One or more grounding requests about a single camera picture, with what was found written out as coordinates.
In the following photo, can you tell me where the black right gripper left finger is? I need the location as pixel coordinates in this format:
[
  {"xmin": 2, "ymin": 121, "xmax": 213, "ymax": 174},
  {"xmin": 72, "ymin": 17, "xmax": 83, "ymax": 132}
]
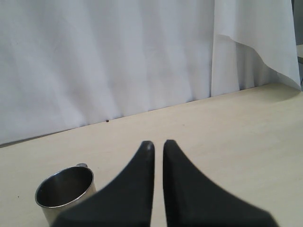
[{"xmin": 52, "ymin": 141, "xmax": 155, "ymax": 227}]

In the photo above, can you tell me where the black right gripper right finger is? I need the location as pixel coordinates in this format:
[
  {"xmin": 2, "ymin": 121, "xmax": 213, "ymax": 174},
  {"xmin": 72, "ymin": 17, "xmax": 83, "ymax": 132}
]
[{"xmin": 163, "ymin": 140, "xmax": 277, "ymax": 227}]

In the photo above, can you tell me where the steel cup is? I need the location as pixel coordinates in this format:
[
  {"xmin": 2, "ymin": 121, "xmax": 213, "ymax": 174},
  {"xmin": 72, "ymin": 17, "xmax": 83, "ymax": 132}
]
[{"xmin": 35, "ymin": 163, "xmax": 96, "ymax": 226}]

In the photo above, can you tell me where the white curtain backdrop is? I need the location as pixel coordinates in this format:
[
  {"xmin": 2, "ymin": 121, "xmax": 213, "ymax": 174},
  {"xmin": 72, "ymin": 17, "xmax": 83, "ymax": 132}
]
[{"xmin": 0, "ymin": 0, "xmax": 301, "ymax": 144}]

